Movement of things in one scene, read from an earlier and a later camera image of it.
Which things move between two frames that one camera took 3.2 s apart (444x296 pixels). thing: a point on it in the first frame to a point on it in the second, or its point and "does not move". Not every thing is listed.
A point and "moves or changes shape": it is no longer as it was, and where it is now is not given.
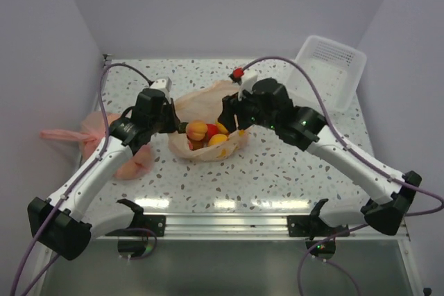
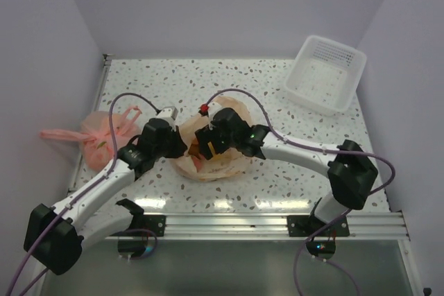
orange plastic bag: [205, 104] moves or changes shape
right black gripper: [227, 117] to [207, 134]
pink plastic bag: [91, 132] does not move
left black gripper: [174, 120] to [180, 145]
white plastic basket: [338, 68] does not move
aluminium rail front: [252, 227] does not move
